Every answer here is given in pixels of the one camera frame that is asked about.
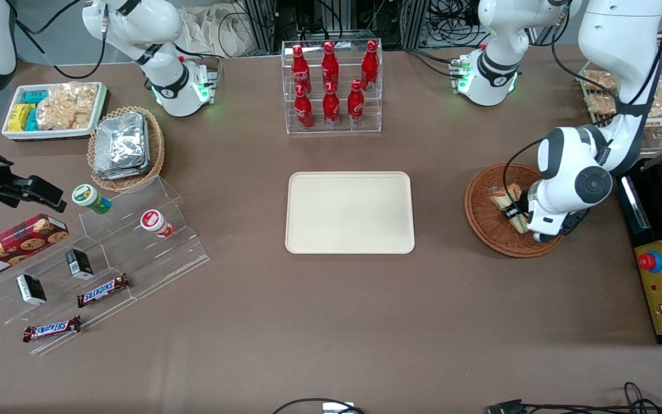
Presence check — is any plastic-wrapped triangle sandwich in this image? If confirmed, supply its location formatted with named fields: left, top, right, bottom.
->
left=487, top=183, right=533, bottom=235

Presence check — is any round brown wicker basket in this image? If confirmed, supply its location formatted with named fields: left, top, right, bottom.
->
left=464, top=163, right=565, bottom=258

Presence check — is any white rectangular snack tray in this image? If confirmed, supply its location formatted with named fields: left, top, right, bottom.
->
left=2, top=82, right=109, bottom=141

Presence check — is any oval wicker basket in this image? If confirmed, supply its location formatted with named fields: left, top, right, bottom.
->
left=87, top=106, right=166, bottom=193

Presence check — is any cream plastic serving tray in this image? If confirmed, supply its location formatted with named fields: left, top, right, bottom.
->
left=285, top=171, right=416, bottom=255

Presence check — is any green-lid snack cup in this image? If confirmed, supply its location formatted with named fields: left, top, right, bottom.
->
left=72, top=184, right=112, bottom=216

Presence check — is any red tartan cookie box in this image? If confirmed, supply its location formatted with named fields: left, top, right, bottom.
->
left=0, top=213, right=70, bottom=284

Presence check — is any yellow snack pack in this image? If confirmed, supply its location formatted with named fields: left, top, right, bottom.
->
left=7, top=103, right=36, bottom=132

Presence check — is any small black box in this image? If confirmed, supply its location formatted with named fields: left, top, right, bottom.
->
left=65, top=248, right=95, bottom=281
left=16, top=274, right=48, bottom=306

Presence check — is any black countertop appliance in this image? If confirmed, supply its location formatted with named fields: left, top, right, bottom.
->
left=615, top=158, right=662, bottom=346

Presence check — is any clear bag of crackers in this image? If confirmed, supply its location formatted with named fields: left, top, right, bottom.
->
left=36, top=82, right=99, bottom=131

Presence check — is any foil-wrapped package stack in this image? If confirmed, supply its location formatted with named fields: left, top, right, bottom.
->
left=93, top=111, right=152, bottom=181

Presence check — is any clear acrylic stepped display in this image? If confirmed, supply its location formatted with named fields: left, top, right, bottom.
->
left=0, top=175, right=211, bottom=357

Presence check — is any brown chocolate bar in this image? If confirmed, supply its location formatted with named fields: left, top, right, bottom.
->
left=22, top=315, right=82, bottom=343
left=76, top=273, right=131, bottom=308

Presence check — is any red-lid snack cup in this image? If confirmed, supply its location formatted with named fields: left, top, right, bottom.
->
left=140, top=209, right=175, bottom=239

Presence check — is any red cola bottle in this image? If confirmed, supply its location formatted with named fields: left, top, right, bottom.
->
left=347, top=79, right=365, bottom=126
left=321, top=41, right=340, bottom=93
left=361, top=40, right=380, bottom=91
left=294, top=85, right=314, bottom=130
left=323, top=82, right=341, bottom=128
left=291, top=44, right=312, bottom=95

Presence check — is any beige cloth bag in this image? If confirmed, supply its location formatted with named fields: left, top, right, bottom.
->
left=180, top=3, right=254, bottom=58

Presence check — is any clear acrylic bottle rack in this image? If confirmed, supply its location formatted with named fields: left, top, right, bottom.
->
left=281, top=39, right=383, bottom=135

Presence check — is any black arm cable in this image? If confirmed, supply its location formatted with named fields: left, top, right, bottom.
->
left=549, top=0, right=662, bottom=116
left=502, top=137, right=550, bottom=214
left=15, top=0, right=107, bottom=80

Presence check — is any silver appliance handle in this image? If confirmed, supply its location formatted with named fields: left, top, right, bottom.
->
left=620, top=175, right=651, bottom=231

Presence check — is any black cable with connector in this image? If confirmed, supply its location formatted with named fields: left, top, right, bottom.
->
left=486, top=382, right=662, bottom=414

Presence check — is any silver aluminium frame post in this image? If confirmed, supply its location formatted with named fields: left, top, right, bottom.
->
left=403, top=0, right=429, bottom=49
left=242, top=0, right=277, bottom=52

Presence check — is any black floor cable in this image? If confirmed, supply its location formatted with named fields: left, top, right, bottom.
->
left=272, top=398, right=366, bottom=414

